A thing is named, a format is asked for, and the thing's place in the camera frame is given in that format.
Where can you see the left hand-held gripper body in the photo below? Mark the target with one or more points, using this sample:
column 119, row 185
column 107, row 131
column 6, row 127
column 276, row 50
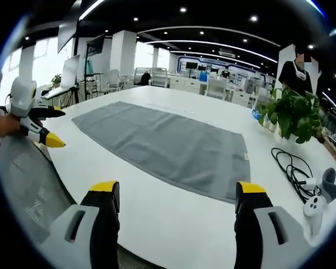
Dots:
column 21, row 96

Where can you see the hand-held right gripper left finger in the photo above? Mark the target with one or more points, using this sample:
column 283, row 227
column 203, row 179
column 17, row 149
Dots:
column 100, row 224

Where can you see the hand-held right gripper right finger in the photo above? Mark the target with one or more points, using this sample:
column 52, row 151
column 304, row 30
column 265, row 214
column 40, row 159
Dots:
column 249, row 224

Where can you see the grey towel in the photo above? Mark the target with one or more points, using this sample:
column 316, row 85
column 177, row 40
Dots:
column 162, row 148

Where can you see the person's left hand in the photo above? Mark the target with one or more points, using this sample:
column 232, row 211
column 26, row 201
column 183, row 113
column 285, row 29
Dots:
column 7, row 126

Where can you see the small potted plant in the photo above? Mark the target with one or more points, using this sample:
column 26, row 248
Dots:
column 56, row 79

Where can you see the white panel on tripod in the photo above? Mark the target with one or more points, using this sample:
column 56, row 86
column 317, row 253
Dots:
column 70, row 70

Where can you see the grey mesh office chair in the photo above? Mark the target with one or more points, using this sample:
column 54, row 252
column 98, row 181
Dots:
column 28, row 179

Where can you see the white handheld controller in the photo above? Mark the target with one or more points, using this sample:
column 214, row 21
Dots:
column 315, row 207

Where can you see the white office chair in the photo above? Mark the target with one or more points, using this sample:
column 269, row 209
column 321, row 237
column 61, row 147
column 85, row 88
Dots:
column 159, row 77
column 113, row 79

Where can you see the white plug adapter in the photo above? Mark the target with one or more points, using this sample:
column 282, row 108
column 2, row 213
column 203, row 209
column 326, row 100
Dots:
column 309, row 183

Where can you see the tilted display screen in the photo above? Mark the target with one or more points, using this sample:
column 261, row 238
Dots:
column 66, row 35

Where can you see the black monitor on stand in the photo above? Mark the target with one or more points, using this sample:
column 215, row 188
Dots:
column 95, row 45

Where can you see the small blue item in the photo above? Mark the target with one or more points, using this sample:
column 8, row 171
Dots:
column 255, row 113

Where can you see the green potted plant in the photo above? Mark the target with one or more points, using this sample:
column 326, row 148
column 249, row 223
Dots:
column 294, row 115

